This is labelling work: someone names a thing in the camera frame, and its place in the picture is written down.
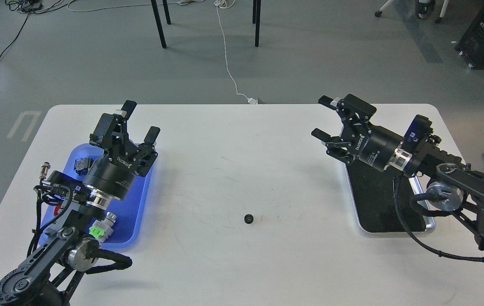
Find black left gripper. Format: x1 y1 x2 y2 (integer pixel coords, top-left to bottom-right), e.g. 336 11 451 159
83 100 161 200

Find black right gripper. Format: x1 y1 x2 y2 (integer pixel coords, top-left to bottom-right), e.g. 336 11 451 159
311 94 402 172

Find small black gear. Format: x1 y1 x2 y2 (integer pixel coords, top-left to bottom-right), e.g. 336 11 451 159
244 214 254 224

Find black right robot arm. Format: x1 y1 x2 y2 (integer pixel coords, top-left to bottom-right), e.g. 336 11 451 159
311 94 484 263

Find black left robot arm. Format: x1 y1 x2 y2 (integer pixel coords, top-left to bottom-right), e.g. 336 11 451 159
0 100 160 306

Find silver metal tray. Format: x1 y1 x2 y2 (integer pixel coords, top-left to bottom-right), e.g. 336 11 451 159
345 160 436 234

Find blue plastic tray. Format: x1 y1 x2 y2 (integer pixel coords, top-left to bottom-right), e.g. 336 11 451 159
62 143 152 250

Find green white push button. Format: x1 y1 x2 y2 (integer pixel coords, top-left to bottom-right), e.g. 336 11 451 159
88 212 117 243

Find red emergency stop button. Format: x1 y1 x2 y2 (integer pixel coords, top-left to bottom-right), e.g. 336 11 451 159
53 205 65 217

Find office chair wheels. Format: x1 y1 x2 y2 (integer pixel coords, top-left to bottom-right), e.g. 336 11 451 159
374 0 450 23

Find black table legs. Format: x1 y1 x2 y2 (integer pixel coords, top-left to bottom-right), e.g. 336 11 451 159
150 0 262 48

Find blue black switch block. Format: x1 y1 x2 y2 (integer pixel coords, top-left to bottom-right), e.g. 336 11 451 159
74 157 94 176

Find white floor cable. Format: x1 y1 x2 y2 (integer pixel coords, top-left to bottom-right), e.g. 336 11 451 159
214 0 253 102

